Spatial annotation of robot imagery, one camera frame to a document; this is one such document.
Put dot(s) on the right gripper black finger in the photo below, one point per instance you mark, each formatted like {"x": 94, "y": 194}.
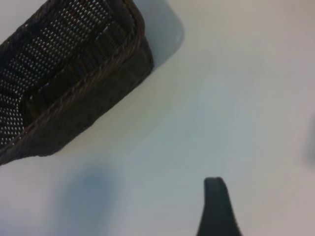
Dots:
{"x": 216, "y": 211}

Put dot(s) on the dark brown woven basket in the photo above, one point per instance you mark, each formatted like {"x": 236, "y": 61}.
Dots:
{"x": 61, "y": 61}

